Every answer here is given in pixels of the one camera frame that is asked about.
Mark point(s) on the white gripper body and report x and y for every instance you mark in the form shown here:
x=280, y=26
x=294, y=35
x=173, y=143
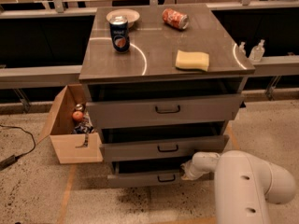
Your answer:
x=193, y=171

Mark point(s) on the grey bottom drawer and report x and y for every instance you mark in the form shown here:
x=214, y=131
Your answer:
x=143, y=173

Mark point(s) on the grey drawer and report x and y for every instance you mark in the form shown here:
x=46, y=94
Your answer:
x=143, y=173
x=160, y=149
x=168, y=111

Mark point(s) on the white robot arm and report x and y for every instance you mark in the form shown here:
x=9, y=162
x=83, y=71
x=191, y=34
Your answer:
x=243, y=185

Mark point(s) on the grey middle drawer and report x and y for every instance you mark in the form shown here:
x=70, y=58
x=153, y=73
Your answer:
x=160, y=149

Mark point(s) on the grey drawer cabinet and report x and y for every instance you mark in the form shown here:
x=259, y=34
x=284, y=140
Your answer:
x=147, y=70

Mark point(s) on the grey top drawer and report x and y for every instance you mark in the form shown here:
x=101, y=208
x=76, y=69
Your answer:
x=168, y=111

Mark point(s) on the yellow sponge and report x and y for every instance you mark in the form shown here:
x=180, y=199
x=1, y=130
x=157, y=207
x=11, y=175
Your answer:
x=192, y=60

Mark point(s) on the blue snack bag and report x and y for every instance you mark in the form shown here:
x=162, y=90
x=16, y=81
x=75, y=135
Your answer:
x=84, y=126

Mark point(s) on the red apple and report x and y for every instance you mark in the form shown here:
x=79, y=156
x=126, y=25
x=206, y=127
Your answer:
x=77, y=116

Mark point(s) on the clear sanitizer bottle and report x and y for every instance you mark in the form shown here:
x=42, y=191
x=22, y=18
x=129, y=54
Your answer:
x=257, y=52

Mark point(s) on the small clear pump bottle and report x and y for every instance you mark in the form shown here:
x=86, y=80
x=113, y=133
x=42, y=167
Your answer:
x=242, y=48

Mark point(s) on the cardboard box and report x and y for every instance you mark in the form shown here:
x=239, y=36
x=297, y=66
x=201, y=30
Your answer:
x=59, y=127

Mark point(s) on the red soda can lying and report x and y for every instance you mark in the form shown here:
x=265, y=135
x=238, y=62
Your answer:
x=175, y=19

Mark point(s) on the blue pepsi can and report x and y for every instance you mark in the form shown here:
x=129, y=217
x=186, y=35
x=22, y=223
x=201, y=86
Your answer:
x=119, y=33

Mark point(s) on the white bowl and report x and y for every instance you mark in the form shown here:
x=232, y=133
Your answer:
x=131, y=15

